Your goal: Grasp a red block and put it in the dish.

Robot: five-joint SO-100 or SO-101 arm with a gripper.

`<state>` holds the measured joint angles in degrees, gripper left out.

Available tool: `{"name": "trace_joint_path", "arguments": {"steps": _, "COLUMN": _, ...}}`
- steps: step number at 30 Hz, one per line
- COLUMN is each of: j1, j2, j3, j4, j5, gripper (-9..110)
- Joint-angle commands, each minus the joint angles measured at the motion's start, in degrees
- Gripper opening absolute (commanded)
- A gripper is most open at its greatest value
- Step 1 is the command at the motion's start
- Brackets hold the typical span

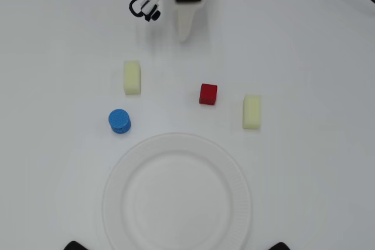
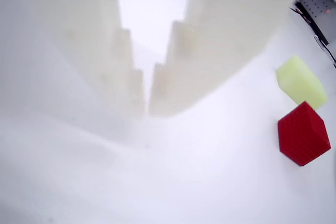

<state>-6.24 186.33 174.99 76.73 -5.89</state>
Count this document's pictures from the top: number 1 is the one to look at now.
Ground red cube block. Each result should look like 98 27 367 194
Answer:
199 83 218 106

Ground blue cylinder block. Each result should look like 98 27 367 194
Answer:
108 108 132 135

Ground pale yellow rectangular block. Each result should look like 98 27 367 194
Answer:
242 94 262 131
123 60 142 96

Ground small white gripper camera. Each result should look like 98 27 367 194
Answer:
139 0 162 23

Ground black stand foot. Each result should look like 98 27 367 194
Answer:
267 241 295 250
63 241 89 250

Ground white paper plate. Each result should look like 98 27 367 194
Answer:
101 132 253 250

